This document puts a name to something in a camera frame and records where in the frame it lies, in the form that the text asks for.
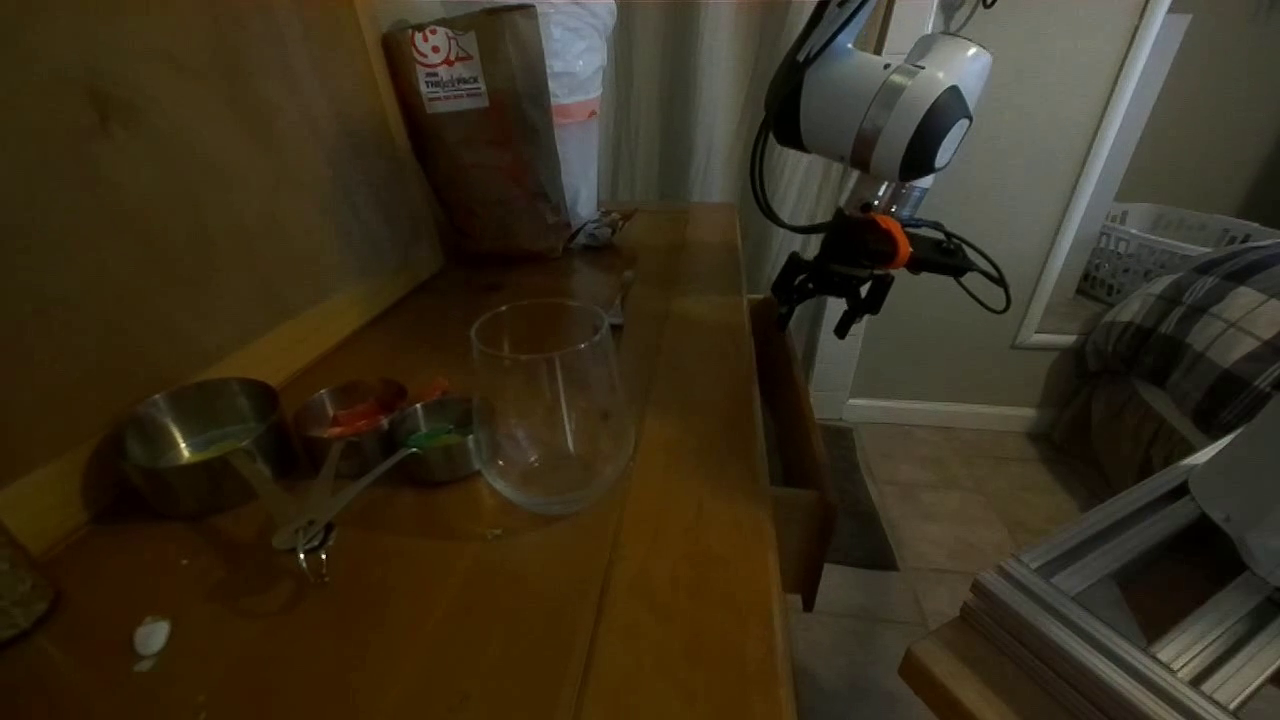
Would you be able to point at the clear drinking glass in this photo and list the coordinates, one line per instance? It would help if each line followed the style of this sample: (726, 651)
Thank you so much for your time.
(552, 415)

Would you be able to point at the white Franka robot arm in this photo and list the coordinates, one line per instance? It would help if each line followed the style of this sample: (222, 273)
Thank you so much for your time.
(906, 103)

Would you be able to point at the brown paper bag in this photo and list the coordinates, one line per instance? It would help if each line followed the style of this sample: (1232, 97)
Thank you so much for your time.
(487, 161)

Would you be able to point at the white laundry basket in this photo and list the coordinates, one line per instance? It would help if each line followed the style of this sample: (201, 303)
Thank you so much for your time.
(1146, 244)

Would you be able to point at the large steel measuring cup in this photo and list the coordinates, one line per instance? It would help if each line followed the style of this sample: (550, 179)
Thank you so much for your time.
(201, 445)

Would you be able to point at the wooden drawer with cloth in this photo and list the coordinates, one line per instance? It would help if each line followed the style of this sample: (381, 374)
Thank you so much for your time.
(796, 454)

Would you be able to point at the wooden back board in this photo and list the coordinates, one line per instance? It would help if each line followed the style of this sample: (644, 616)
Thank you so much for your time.
(172, 203)

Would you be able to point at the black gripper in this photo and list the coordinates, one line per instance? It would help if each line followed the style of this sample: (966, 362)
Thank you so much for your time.
(834, 273)

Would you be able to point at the orange camera mount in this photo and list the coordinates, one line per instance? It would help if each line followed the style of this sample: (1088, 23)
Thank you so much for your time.
(874, 236)

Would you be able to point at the plaid blanket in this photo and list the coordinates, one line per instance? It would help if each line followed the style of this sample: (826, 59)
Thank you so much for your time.
(1185, 332)

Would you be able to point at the aluminium frame robot table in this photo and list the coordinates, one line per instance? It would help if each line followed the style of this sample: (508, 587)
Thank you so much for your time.
(1105, 614)

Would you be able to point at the white door frame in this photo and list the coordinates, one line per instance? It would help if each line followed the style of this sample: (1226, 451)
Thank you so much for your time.
(1105, 161)

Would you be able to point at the white baseboard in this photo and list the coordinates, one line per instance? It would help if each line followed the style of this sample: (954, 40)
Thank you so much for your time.
(941, 415)

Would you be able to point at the beige curtain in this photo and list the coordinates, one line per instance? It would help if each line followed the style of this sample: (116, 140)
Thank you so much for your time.
(681, 92)

